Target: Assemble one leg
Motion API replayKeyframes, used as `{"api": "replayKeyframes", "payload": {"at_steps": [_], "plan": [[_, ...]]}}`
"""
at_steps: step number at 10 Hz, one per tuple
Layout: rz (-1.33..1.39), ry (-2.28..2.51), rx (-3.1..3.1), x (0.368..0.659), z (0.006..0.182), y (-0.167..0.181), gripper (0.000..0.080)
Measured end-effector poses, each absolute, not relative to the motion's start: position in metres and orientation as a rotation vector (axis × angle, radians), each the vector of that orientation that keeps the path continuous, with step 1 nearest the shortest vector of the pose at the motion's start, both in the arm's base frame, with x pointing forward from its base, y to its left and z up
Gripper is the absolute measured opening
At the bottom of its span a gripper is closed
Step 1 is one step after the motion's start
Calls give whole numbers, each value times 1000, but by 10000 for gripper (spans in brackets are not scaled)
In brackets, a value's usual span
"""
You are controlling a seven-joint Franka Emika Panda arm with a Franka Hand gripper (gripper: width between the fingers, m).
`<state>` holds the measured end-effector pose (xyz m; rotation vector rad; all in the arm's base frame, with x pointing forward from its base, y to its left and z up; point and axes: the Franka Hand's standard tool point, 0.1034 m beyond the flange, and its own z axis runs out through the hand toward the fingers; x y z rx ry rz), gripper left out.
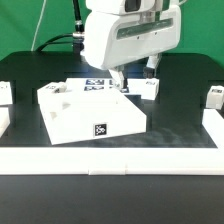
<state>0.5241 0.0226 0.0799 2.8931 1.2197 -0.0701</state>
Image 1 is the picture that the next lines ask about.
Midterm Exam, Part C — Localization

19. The white cable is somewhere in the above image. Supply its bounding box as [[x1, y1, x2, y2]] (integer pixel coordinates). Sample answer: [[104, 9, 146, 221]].
[[30, 0, 47, 52]]

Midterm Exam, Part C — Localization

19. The black cable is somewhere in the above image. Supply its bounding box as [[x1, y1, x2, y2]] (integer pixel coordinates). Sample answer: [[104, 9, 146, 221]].
[[35, 0, 86, 56]]

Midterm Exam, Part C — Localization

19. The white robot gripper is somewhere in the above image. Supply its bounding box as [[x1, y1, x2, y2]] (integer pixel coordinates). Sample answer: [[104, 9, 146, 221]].
[[84, 0, 181, 90]]

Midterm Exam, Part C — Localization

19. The white U-shaped fence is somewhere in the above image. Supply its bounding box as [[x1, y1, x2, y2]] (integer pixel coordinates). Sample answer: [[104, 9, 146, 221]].
[[0, 107, 224, 176]]

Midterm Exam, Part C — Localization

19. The sheet of fiducial markers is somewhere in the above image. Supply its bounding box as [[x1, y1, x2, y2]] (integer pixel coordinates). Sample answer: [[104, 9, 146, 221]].
[[66, 78, 146, 95]]

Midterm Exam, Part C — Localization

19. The white square tabletop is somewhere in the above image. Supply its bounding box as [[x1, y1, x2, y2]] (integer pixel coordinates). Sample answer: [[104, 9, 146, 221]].
[[38, 88, 147, 145]]

